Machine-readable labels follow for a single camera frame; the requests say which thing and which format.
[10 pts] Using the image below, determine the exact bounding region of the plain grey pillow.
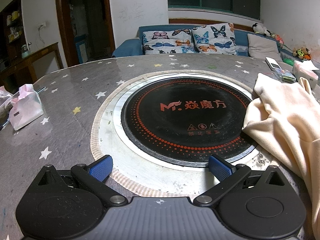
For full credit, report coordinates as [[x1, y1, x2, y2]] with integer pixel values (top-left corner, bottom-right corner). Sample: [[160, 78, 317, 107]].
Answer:
[[247, 33, 283, 62]]

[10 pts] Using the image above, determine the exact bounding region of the wooden side table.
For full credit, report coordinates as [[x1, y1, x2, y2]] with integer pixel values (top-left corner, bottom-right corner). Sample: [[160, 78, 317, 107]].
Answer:
[[0, 42, 64, 88]]

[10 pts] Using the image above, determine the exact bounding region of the white flat box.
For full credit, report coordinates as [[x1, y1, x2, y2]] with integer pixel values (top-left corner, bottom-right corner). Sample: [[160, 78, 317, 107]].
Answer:
[[265, 57, 284, 71]]

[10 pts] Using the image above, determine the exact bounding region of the blue framed white panel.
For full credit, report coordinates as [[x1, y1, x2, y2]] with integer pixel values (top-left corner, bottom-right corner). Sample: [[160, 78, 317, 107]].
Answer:
[[74, 35, 88, 65]]

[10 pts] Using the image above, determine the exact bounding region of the clear bag of colourful bits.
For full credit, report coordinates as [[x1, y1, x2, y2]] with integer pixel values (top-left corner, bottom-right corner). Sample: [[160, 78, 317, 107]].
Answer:
[[274, 68, 297, 83]]

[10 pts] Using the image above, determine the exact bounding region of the black round induction cooktop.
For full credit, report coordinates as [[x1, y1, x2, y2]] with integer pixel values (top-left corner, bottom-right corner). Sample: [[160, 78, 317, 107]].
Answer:
[[121, 74, 259, 167]]

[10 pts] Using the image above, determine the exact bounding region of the clear crumpled plastic bag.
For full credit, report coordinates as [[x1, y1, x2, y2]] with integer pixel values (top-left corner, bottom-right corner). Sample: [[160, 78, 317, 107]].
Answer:
[[0, 85, 13, 130]]

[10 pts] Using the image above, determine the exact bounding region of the blue sofa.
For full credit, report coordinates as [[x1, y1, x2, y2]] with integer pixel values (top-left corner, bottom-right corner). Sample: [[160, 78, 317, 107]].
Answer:
[[112, 24, 320, 63]]

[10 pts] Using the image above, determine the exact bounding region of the dark wooden shelf cabinet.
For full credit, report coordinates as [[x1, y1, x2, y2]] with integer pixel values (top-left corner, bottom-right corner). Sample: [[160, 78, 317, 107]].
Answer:
[[0, 0, 27, 67]]

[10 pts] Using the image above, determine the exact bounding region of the butterfly print pillow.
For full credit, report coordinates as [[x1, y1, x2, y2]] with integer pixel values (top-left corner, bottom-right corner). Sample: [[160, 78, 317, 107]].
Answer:
[[191, 23, 237, 55], [142, 29, 195, 55]]

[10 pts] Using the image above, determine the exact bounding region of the pink and white plastic bag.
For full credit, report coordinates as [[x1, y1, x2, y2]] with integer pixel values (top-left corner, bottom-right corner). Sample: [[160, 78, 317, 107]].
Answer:
[[9, 85, 44, 131]]

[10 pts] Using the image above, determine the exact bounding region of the cream long-sleeved top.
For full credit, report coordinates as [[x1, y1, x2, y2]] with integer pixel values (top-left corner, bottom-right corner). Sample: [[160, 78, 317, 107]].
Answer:
[[241, 73, 320, 230]]

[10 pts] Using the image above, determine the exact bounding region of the brown plush toy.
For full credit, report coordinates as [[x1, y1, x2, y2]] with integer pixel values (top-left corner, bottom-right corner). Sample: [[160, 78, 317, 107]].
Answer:
[[292, 46, 312, 60]]

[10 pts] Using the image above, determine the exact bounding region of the brown wooden door frame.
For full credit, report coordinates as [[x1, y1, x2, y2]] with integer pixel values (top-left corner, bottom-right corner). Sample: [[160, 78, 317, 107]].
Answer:
[[55, 0, 116, 68]]

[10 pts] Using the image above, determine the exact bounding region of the grey star-print tablecloth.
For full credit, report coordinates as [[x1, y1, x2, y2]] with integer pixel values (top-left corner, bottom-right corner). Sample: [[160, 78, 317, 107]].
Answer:
[[0, 54, 320, 240]]

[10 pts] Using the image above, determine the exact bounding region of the white tissue box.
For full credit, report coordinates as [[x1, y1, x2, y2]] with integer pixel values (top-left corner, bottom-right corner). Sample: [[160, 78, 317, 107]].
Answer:
[[293, 61, 320, 90]]

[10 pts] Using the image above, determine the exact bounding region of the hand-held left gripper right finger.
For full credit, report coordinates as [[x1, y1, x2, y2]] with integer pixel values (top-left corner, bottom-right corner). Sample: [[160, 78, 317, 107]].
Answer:
[[193, 155, 285, 207]]

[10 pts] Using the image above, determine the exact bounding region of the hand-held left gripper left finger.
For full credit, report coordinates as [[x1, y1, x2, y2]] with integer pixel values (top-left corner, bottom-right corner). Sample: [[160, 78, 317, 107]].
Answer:
[[35, 155, 128, 207]]

